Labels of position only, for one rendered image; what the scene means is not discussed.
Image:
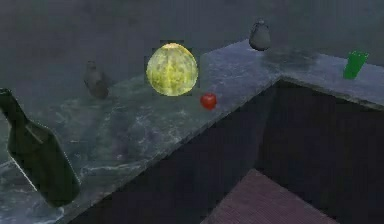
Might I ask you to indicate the red tomato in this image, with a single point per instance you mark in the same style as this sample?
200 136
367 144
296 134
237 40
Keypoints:
208 100

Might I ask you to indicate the dark green glass bottle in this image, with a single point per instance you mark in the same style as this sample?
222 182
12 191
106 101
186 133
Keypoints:
40 153

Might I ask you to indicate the green cup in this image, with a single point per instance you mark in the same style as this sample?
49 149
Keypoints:
354 65

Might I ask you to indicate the marble worktop dark cabinet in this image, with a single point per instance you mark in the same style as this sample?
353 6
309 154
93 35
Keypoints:
140 133

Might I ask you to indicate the yellow green melon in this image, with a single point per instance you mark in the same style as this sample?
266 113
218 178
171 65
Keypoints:
172 69

